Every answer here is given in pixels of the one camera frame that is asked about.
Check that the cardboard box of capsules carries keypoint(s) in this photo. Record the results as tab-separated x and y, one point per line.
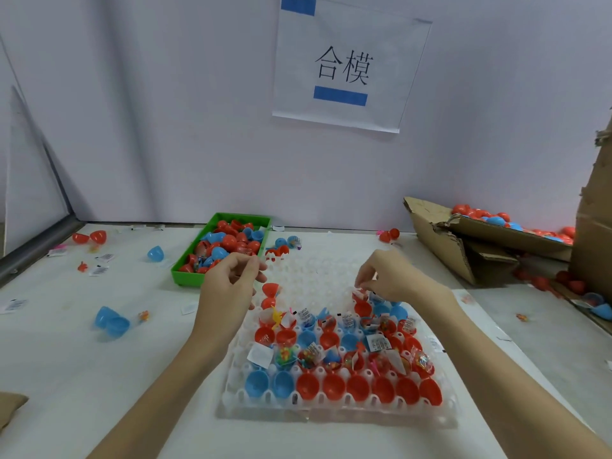
445	239

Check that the small capsule cluster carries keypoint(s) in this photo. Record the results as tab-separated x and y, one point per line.
284	244

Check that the blue egg shell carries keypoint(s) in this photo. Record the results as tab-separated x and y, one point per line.
112	323

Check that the green plastic tray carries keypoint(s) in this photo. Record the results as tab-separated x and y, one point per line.
178	278

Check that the single blue egg half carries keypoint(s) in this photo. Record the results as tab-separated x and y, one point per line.
155	254

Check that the pile of finished eggs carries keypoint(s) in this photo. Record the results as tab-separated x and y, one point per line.
502	220

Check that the clear triangular panel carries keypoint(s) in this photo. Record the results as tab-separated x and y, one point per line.
33	186

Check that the clear plastic egg tray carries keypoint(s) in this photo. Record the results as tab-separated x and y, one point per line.
316	272

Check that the person's left forearm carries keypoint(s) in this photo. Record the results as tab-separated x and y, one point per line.
158	406

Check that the grey metal rail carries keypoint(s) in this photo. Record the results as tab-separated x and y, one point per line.
38	245

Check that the person's left hand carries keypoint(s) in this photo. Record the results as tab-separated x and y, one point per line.
229	301

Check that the person's right forearm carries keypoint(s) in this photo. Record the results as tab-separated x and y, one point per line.
507	377

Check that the white paper sign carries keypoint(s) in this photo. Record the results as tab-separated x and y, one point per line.
354	28

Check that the small orange toy piece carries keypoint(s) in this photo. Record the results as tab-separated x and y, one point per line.
143	316

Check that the flat brown cardboard sheet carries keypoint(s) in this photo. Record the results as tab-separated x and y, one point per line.
10	411

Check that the person's right hand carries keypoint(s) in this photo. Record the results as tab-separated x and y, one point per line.
402	280

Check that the small white packet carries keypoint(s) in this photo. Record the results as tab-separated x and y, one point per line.
11	305

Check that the tall brown cardboard box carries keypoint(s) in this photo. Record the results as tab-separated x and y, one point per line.
595	215

